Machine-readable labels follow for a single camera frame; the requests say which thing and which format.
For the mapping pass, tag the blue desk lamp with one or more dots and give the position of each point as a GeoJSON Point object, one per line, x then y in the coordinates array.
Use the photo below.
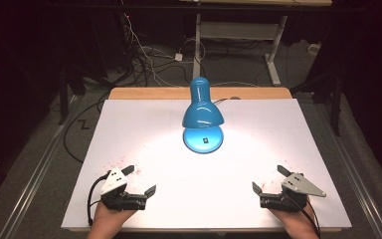
{"type": "Point", "coordinates": [201, 111]}

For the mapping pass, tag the black metal stand leg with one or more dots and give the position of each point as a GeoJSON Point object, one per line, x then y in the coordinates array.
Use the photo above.
{"type": "Point", "coordinates": [63, 99]}

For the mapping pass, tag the white metal desk frame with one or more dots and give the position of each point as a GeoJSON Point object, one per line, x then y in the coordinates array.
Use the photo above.
{"type": "Point", "coordinates": [238, 30]}

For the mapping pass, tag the white power strip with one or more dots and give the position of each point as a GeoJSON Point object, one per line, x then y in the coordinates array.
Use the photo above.
{"type": "Point", "coordinates": [313, 49]}

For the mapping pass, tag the white table cover sheet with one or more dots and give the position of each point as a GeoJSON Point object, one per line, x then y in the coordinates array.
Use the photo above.
{"type": "Point", "coordinates": [165, 166]}

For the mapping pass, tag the person's left hand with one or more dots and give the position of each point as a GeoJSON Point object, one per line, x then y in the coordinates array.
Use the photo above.
{"type": "Point", "coordinates": [107, 220]}

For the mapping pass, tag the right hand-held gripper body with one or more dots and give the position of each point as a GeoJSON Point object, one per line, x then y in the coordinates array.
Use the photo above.
{"type": "Point", "coordinates": [300, 186]}

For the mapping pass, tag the aluminium floor rail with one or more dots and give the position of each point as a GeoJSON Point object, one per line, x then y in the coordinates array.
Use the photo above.
{"type": "Point", "coordinates": [36, 172]}
{"type": "Point", "coordinates": [361, 192]}

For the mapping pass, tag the white power adapter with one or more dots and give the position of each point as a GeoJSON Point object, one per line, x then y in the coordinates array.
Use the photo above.
{"type": "Point", "coordinates": [178, 57]}

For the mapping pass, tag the person's right hand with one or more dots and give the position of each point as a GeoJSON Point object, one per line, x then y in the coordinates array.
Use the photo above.
{"type": "Point", "coordinates": [298, 224]}

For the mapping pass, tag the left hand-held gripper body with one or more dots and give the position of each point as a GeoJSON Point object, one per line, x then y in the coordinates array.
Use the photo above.
{"type": "Point", "coordinates": [114, 182]}

